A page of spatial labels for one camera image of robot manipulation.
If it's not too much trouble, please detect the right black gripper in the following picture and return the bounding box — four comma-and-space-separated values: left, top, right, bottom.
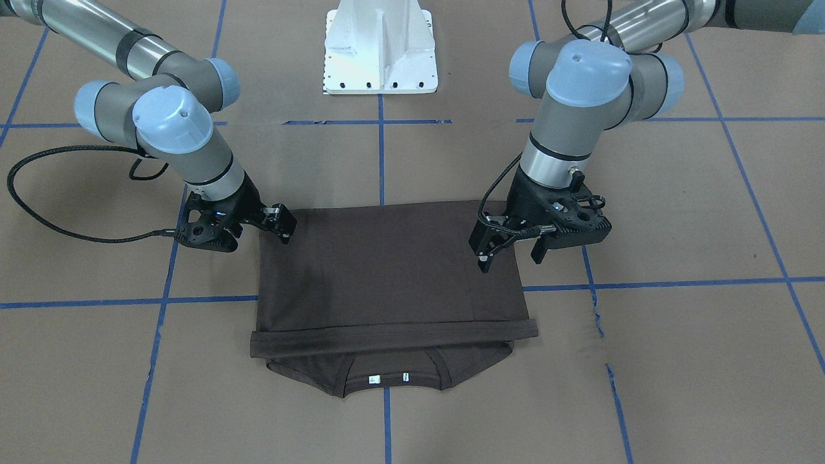
175, 174, 297, 253

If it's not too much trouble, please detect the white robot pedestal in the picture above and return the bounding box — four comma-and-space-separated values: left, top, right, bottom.
322, 1, 439, 95

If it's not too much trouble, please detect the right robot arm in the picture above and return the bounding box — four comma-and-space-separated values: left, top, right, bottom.
2, 1, 296, 253

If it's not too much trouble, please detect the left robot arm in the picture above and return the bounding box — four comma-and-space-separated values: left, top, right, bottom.
469, 1, 823, 273

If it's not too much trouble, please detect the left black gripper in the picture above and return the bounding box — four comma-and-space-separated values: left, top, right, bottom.
468, 169, 611, 273

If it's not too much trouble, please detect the brown t-shirt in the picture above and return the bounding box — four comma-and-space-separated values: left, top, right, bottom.
249, 200, 539, 398

